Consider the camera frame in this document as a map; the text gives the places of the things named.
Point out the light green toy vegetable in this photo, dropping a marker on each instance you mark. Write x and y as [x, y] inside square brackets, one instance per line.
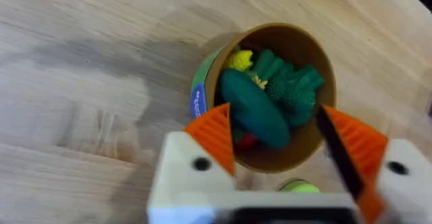
[299, 186]

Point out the brown tub of toy vegetables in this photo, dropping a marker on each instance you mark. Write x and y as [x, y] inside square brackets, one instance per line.
[266, 99]

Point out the left gripper white and orange right finger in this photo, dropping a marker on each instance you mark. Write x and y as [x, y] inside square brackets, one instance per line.
[381, 170]

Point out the left gripper white and orange left finger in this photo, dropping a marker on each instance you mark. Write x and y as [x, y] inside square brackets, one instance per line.
[199, 156]

